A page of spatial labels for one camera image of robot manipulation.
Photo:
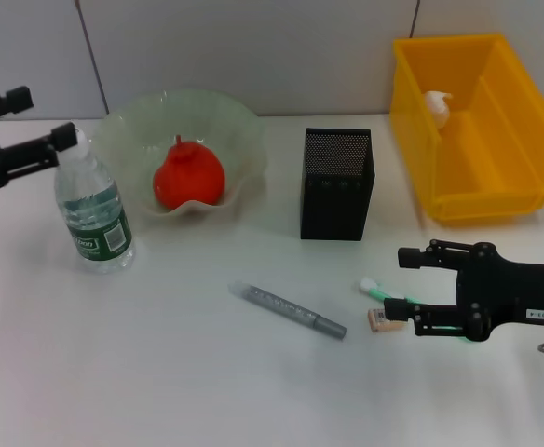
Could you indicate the clear green-label water bottle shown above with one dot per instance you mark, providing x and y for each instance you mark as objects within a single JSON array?
[{"x": 95, "y": 219}]

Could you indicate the black mesh pen holder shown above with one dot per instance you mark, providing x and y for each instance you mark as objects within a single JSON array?
[{"x": 335, "y": 205}]

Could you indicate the pale green glass fruit plate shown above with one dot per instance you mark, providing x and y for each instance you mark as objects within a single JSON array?
[{"x": 127, "y": 125}]

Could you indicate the red-orange toy orange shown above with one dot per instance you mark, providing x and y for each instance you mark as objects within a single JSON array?
[{"x": 188, "y": 177}]

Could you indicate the yellow plastic storage bin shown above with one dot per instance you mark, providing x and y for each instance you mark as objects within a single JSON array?
[{"x": 486, "y": 186}]

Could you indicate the green toothbrush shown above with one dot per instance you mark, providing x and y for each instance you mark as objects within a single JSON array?
[{"x": 374, "y": 289}]

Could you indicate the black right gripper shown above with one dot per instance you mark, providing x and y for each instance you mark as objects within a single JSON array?
[{"x": 495, "y": 288}]

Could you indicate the beige eraser with barcode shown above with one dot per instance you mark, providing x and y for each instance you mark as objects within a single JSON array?
[{"x": 376, "y": 321}]

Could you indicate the white paper ball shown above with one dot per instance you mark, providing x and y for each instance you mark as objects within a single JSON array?
[{"x": 437, "y": 107}]

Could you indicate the grey marker pen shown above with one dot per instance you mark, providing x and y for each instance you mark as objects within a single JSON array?
[{"x": 290, "y": 311}]

